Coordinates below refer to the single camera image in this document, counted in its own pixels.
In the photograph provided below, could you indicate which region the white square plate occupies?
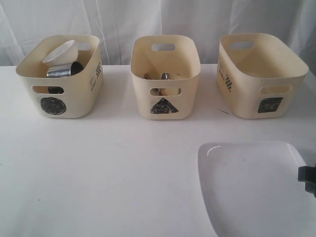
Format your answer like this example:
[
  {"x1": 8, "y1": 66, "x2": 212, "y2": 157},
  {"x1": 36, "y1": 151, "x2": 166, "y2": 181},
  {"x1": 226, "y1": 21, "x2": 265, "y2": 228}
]
[{"x1": 197, "y1": 141, "x2": 316, "y2": 237}]

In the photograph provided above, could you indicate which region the steel spoon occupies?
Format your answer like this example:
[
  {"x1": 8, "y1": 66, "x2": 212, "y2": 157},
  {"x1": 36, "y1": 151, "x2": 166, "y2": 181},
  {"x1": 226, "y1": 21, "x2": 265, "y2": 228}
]
[{"x1": 161, "y1": 72, "x2": 170, "y2": 80}]

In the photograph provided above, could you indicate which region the wooden chopstick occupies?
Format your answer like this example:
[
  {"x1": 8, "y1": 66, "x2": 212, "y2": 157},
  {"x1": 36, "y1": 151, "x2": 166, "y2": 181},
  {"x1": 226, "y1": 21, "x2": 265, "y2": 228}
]
[
  {"x1": 143, "y1": 72, "x2": 158, "y2": 80},
  {"x1": 157, "y1": 88, "x2": 170, "y2": 96}
]

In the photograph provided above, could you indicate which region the small steel cup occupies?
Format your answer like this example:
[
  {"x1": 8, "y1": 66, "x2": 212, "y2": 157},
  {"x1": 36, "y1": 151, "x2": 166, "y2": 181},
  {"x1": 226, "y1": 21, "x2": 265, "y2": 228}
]
[{"x1": 70, "y1": 61, "x2": 84, "y2": 76}]

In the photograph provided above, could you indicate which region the steel mug with handle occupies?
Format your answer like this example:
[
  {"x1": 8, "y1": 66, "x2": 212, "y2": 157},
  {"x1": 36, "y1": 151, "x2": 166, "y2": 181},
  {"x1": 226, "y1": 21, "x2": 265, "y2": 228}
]
[{"x1": 46, "y1": 63, "x2": 72, "y2": 78}]

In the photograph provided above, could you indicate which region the white plastic bowl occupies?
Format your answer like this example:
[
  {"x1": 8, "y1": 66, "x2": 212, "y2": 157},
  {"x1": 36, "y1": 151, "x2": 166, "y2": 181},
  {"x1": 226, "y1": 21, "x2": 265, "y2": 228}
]
[{"x1": 42, "y1": 40, "x2": 79, "y2": 67}]

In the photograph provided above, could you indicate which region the steel fork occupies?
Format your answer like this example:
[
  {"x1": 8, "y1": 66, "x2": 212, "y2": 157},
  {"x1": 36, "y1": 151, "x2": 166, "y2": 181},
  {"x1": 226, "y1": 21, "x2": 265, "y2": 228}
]
[{"x1": 150, "y1": 88, "x2": 161, "y2": 96}]

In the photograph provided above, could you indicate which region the cream bin with square mark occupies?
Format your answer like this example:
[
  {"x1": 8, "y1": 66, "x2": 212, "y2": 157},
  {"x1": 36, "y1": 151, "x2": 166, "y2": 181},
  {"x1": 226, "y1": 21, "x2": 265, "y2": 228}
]
[{"x1": 217, "y1": 33, "x2": 309, "y2": 119}]

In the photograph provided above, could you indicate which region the cream bin with triangle mark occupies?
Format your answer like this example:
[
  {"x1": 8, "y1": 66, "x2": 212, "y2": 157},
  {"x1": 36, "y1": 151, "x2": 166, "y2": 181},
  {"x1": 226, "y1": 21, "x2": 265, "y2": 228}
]
[{"x1": 130, "y1": 35, "x2": 201, "y2": 120}]

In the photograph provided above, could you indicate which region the cream bin with circle mark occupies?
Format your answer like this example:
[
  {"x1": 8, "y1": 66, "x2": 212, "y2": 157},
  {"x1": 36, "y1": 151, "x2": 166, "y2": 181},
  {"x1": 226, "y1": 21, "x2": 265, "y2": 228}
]
[{"x1": 16, "y1": 35, "x2": 103, "y2": 119}]

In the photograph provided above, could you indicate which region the white backdrop curtain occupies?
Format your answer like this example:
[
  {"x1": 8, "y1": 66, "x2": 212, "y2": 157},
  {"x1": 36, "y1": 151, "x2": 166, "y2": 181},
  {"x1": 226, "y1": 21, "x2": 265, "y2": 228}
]
[{"x1": 0, "y1": 0, "x2": 316, "y2": 71}]

